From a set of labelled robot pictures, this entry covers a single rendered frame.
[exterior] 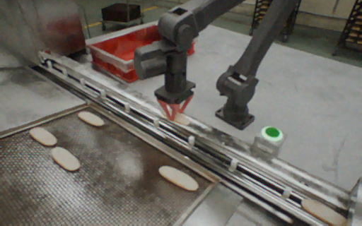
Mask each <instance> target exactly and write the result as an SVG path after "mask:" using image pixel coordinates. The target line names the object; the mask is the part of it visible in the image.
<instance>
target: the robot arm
mask: <svg viewBox="0 0 362 226"><path fill-rule="evenodd" d="M244 1H247V0H190V1H188V2H187V3H184V4H183V5H181V6H176V7H175V8H172V9H170V10H169V11H167V12H165V13H164V14H163V15H162V16H161V17H160V18H159V19H158V32H159V33H160V34H161V40H160V41H157V42H152V44H149V45H145V46H142V47H139V48H136V49H135V50H134V58H133V65H134V69H135V73H136V75H137V77H139V80H140V81H142V80H146V79H148V78H152V77H157V76H161V75H163V74H164V85H163V86H161V87H159V88H158V89H157V90H154V96H156V99H157V101H158V103H159V105H160V106H161V107H162V108H163V109H164V112H165V113H166V115H167V116H168V119H169V120H171V121H174V118H175V116H176V115H177V113H178V112H179V113H181V114H182V113H183V112H184V110H185V108H186V107H187V105H188V104H189V102H190V101H191V99H192V98H193V97H194V91H193V90H191V89H193V88H194V89H195V88H196V83H193V82H191V81H188V80H187V50H188V49H191V48H192V42H193V39H196V38H197V37H198V36H199V32H201V31H202V30H205V29H206V28H207V27H208V26H209V24H210V23H212V22H213V21H214V20H216V19H217V18H219V17H221V16H222V15H224V14H225V13H226V12H229V11H230V10H231V9H233V8H234V7H236V6H238V5H239V4H241V3H242V2H244ZM297 2H298V0H273V1H272V3H271V6H270V7H269V8H268V11H267V12H266V13H265V16H264V17H263V19H262V22H261V23H260V24H259V27H258V28H257V31H255V33H254V35H253V37H252V39H251V40H250V43H248V45H247V47H246V49H245V51H244V52H243V54H242V56H241V57H240V58H239V60H238V61H237V62H236V63H235V64H234V65H232V64H230V65H229V67H228V69H227V71H226V72H224V73H222V74H221V75H220V77H218V80H216V89H217V91H219V92H220V94H219V95H220V96H226V97H227V98H228V99H227V100H226V103H225V104H223V106H222V107H221V108H220V109H217V110H216V111H215V116H216V117H217V118H219V119H221V120H223V121H224V122H226V123H228V124H230V125H231V126H233V127H235V128H237V129H239V130H240V131H243V130H244V129H246V128H247V127H248V125H251V123H252V122H254V121H255V116H254V115H252V114H250V113H249V107H248V106H247V104H248V103H249V102H250V100H251V99H252V98H253V97H254V95H255V87H256V86H257V84H258V82H259V80H258V79H257V78H255V76H256V74H257V69H258V68H259V65H260V63H261V62H262V60H263V58H264V56H266V54H267V52H268V50H269V48H270V47H271V45H272V43H273V41H274V40H275V38H276V37H277V35H278V34H279V32H280V31H281V28H282V27H283V25H284V23H285V22H286V20H287V18H288V17H289V14H290V13H291V12H292V10H293V8H294V7H295V6H296V4H297ZM240 74H241V75H242V76H244V77H246V78H247V79H246V80H244V79H242V78H241V77H240ZM184 101H185V102H184ZM181 102H184V104H183V106H182V107H181V109H180V106H181ZM168 106H170V108H171V110H172V114H171V115H170V113H169V111H168Z"/></svg>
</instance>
